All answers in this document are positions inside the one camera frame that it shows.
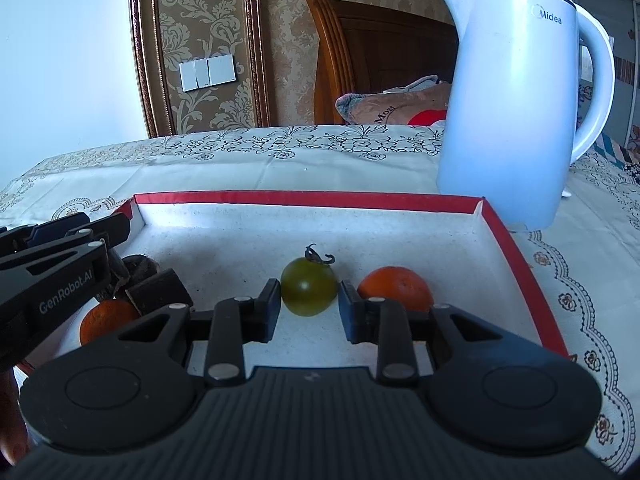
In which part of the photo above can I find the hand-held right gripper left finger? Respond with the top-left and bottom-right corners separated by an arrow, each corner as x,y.
117,278 -> 282,387

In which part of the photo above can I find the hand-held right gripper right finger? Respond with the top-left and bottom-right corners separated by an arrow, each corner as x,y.
338,281 -> 526,387

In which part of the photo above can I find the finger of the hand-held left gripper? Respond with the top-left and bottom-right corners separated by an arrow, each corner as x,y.
0,212 -> 132,333
0,211 -> 92,257

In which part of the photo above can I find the green tomato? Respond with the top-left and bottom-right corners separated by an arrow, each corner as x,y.
280,244 -> 339,318

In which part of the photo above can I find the orange mandarin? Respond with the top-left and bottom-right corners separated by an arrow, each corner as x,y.
357,266 -> 435,313
79,299 -> 142,347

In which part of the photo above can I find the dark brown chunk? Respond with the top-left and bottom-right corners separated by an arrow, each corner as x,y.
126,268 -> 194,317
112,255 -> 160,296

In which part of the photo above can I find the red-rimmed white box lid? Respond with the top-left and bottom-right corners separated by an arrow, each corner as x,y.
20,191 -> 571,377

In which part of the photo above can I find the person's left forearm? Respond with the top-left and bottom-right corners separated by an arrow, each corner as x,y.
0,366 -> 29,463

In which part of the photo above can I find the brown printed pillow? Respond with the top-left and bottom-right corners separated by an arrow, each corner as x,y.
334,75 -> 452,126

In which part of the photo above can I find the red cloth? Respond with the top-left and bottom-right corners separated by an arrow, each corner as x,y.
407,108 -> 448,126

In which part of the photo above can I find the white electric kettle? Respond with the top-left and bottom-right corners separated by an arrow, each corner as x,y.
436,0 -> 616,233

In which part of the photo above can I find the wooden bed headboard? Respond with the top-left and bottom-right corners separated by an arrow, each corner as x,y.
305,0 -> 459,125

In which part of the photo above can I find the striped colourful blanket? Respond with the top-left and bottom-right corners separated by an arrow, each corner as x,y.
594,130 -> 640,186

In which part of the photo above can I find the white wall light switch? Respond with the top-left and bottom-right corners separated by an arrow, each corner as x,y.
179,55 -> 236,93

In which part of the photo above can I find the wooden wall moulding frame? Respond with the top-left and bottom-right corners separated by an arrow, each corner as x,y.
129,0 -> 272,138

